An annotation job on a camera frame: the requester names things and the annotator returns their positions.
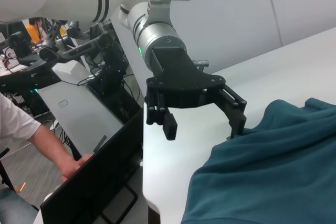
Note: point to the white t-shirt of person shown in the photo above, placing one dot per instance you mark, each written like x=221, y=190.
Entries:
x=13, y=119

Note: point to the white pedestal cabinet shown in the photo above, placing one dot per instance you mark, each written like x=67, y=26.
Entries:
x=78, y=103

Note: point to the black chair frame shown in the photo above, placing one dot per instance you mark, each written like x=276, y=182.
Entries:
x=6, y=171

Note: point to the black monitor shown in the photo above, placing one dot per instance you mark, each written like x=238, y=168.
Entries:
x=105, y=171

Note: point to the bare person hand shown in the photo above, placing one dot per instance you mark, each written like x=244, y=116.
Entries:
x=74, y=166

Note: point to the blue t-shirt with pink print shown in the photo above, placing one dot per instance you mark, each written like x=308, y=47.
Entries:
x=262, y=169

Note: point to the bare person forearm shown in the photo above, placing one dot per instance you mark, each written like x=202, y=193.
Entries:
x=50, y=145

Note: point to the person in orange shirt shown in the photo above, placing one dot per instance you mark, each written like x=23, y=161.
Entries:
x=32, y=31

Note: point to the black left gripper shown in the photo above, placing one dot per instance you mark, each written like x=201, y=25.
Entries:
x=181, y=77

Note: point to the blue jeans of person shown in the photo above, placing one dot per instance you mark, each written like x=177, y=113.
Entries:
x=13, y=208

